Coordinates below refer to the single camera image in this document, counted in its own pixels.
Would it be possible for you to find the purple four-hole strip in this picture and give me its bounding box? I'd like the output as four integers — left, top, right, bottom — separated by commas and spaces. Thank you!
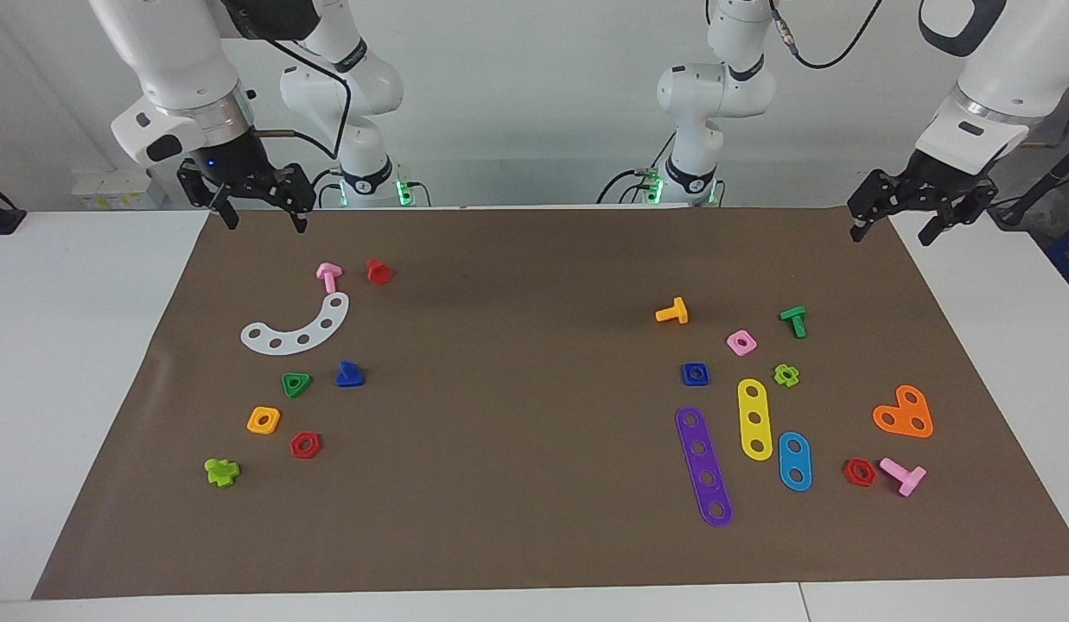
675, 406, 734, 528

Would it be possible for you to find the white box by wall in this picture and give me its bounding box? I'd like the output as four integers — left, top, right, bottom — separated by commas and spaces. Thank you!
72, 168, 168, 211

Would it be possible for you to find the brown table mat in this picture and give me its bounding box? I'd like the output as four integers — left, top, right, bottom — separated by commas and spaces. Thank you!
31, 206, 1069, 600

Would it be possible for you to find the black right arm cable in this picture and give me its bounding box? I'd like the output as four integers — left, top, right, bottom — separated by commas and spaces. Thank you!
256, 39, 353, 162

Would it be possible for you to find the black left base cable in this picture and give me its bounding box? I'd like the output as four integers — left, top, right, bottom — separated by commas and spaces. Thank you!
596, 168, 652, 206

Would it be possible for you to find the white curved perforated strip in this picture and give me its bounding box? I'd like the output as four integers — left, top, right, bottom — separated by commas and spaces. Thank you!
240, 292, 351, 356

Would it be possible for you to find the blue two-hole strip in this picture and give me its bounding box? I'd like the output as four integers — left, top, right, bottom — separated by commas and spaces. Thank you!
778, 431, 813, 492

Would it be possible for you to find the large pink toy screw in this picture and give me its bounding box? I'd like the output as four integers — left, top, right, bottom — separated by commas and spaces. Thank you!
879, 457, 927, 498

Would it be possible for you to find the yellow three-hole strip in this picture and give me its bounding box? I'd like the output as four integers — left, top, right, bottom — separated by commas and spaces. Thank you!
737, 378, 774, 462

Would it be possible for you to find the orange heart-shaped plate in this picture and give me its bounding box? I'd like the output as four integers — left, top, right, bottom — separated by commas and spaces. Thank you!
872, 384, 934, 439

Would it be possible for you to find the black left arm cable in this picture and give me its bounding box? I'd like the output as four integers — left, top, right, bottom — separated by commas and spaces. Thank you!
769, 0, 885, 70

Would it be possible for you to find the black stand pole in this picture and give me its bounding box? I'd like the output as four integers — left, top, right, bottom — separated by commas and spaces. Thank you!
988, 143, 1069, 230

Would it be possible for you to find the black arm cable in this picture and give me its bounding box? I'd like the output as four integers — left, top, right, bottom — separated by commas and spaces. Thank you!
769, 0, 885, 70
256, 39, 353, 162

